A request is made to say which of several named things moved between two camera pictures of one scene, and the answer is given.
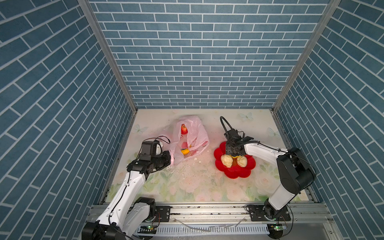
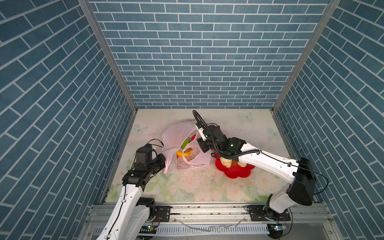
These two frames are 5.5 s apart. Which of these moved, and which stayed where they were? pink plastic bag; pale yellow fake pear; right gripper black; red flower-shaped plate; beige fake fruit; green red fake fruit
Moved: pink plastic bag; right gripper black; green red fake fruit
Stayed: beige fake fruit; red flower-shaped plate; pale yellow fake pear
